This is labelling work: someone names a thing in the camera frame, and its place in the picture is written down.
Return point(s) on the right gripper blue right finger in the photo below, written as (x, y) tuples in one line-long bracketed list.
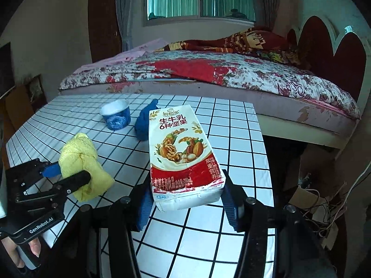
[(233, 198)]

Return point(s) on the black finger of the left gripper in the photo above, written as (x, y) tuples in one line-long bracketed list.
[(67, 186)]

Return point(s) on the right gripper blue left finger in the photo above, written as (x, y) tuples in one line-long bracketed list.
[(144, 202)]

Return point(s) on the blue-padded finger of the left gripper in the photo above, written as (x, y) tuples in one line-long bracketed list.
[(51, 170)]

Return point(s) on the yellow cloth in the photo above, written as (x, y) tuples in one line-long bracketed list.
[(79, 154)]

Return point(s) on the nut milk carton red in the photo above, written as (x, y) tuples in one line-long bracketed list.
[(184, 171)]

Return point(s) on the dark blue cloth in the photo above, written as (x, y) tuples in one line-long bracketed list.
[(142, 122)]

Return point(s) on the small blue yogurt cup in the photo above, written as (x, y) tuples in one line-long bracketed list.
[(116, 114)]

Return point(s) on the person's left hand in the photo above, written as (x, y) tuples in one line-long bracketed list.
[(11, 249)]

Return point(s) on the white grid tablecloth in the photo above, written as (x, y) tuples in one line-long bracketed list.
[(193, 242)]

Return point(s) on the wooden tv cabinet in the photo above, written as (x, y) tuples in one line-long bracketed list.
[(16, 109)]

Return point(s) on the framed picture on cabinet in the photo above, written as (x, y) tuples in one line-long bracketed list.
[(36, 93)]

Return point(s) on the cardboard box under bed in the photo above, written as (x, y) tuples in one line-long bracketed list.
[(322, 192)]

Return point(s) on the black television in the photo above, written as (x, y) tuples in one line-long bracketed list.
[(6, 69)]

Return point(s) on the bed with floral sheet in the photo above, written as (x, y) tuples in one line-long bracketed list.
[(288, 102)]

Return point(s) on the dark wooden door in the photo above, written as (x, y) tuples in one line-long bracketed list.
[(104, 37)]

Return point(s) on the pink cloth on bed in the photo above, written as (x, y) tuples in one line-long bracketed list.
[(125, 56)]

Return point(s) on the red patterned blanket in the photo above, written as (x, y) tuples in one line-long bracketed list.
[(256, 42)]

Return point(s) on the red heart-shaped headboard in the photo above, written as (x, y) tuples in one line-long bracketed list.
[(340, 57)]

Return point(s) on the grey left window curtain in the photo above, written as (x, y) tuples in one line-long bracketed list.
[(124, 18)]

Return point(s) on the grey window curtain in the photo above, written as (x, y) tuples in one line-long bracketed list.
[(266, 0), (124, 18)]

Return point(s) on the grey middle window curtain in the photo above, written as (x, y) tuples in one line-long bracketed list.
[(266, 0)]

